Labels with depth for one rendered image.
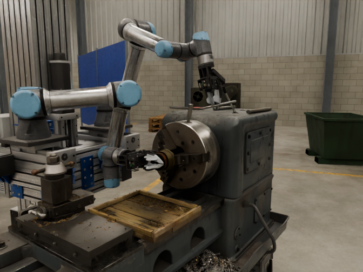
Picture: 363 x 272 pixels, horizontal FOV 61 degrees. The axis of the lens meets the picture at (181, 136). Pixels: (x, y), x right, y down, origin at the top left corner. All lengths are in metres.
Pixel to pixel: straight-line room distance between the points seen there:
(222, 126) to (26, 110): 0.84
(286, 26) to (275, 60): 1.16
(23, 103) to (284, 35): 10.68
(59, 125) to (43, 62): 0.33
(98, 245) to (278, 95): 10.74
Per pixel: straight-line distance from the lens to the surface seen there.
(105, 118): 1.86
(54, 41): 1.86
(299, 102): 11.40
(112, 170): 1.46
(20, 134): 1.55
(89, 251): 0.90
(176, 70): 12.23
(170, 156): 1.31
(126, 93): 1.38
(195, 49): 1.48
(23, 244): 1.14
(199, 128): 1.38
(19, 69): 1.88
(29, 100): 1.38
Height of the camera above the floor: 1.40
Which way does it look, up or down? 9 degrees down
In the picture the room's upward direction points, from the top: straight up
